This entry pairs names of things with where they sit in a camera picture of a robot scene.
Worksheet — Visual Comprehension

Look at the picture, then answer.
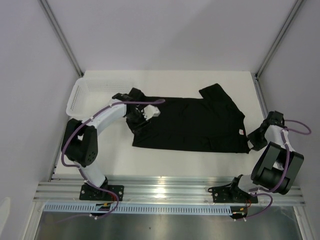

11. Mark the white plastic basket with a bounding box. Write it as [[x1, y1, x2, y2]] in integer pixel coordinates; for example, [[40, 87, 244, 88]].
[[66, 77, 134, 119]]

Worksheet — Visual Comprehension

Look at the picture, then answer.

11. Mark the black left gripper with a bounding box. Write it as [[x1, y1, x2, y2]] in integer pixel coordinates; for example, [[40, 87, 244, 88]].
[[126, 108, 152, 137]]

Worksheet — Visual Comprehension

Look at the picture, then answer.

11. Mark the black t-shirt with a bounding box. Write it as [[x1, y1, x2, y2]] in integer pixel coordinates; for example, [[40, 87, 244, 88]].
[[126, 83, 250, 154]]

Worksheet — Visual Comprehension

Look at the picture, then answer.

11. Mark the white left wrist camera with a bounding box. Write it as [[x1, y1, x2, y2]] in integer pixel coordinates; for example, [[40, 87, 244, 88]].
[[142, 104, 161, 121]]

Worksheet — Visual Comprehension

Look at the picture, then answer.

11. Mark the aluminium frame post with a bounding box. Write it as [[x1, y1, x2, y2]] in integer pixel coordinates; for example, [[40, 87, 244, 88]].
[[254, 0, 307, 78], [37, 0, 84, 77]]

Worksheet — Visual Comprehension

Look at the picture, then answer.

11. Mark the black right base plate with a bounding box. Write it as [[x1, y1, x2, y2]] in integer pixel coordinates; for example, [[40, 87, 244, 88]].
[[208, 186, 258, 204]]

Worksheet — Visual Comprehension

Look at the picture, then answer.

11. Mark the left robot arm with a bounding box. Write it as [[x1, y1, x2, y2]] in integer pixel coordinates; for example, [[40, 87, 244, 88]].
[[60, 93, 160, 200]]

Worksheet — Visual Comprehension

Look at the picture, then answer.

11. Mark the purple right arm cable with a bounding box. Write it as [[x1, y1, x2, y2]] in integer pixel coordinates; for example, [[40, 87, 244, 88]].
[[233, 119, 312, 222]]

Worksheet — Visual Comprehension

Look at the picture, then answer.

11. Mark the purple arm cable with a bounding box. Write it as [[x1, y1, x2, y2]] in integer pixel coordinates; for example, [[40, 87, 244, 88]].
[[61, 98, 166, 221], [233, 119, 312, 222]]

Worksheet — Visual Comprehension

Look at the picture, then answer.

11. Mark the right aluminium frame post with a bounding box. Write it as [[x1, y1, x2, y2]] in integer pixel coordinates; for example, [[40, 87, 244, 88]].
[[254, 0, 307, 78]]

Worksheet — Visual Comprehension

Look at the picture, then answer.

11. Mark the white slotted cable duct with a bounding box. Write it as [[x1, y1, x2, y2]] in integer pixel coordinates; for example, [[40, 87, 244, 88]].
[[43, 202, 233, 216]]

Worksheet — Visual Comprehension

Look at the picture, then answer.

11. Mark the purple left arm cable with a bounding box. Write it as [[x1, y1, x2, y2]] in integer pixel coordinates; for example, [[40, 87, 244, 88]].
[[61, 98, 166, 221]]

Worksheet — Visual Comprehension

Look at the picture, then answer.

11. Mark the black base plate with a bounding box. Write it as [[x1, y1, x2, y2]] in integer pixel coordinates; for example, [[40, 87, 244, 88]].
[[208, 186, 258, 204], [79, 184, 125, 201]]

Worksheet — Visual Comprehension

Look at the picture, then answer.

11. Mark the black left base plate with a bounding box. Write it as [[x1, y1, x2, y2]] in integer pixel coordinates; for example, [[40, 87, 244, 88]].
[[79, 184, 125, 201]]

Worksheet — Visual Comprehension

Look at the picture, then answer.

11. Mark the left aluminium frame post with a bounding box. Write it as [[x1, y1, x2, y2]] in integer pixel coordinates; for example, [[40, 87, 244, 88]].
[[37, 0, 84, 77]]

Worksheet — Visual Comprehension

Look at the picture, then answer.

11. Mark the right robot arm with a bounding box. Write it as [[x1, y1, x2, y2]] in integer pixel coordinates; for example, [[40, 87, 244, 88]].
[[228, 111, 304, 202]]

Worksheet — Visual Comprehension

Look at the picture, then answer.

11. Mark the aluminium mounting rail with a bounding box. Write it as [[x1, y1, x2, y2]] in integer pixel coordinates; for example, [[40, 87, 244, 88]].
[[33, 176, 306, 207]]

